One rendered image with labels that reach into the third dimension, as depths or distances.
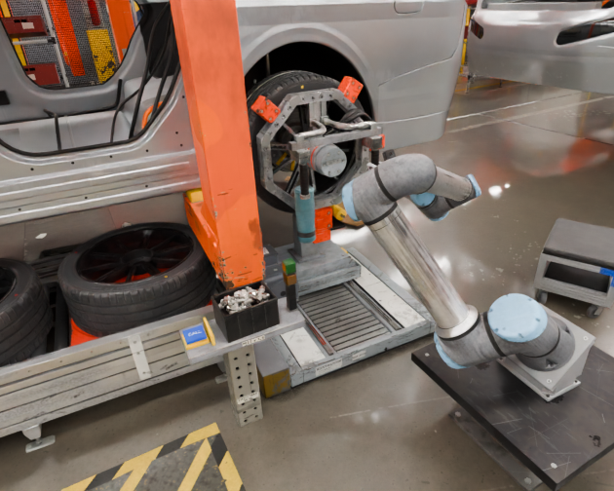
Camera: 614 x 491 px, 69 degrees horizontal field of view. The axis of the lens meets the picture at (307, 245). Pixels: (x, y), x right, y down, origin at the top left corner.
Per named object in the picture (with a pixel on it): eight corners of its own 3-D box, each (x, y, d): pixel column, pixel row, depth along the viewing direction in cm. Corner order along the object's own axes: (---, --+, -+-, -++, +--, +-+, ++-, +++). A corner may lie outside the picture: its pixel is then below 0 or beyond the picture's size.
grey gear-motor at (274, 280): (272, 285, 249) (266, 230, 232) (303, 328, 216) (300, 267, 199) (241, 295, 243) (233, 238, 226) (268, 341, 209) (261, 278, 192)
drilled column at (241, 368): (254, 400, 189) (244, 321, 168) (263, 418, 181) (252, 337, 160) (232, 409, 185) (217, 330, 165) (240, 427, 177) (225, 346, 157)
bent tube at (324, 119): (354, 120, 205) (354, 95, 200) (377, 129, 189) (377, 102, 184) (320, 125, 198) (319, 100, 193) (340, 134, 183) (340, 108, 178)
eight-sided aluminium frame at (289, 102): (362, 193, 232) (364, 83, 205) (368, 197, 227) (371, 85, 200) (263, 215, 213) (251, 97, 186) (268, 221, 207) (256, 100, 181)
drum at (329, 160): (326, 162, 215) (326, 132, 208) (348, 175, 198) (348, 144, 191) (299, 168, 210) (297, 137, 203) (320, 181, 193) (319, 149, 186)
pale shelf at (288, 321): (287, 302, 178) (287, 295, 176) (306, 326, 164) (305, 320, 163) (179, 336, 163) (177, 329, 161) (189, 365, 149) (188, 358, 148)
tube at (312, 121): (315, 126, 198) (314, 101, 193) (335, 135, 182) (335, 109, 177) (278, 132, 191) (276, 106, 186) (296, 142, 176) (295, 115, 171)
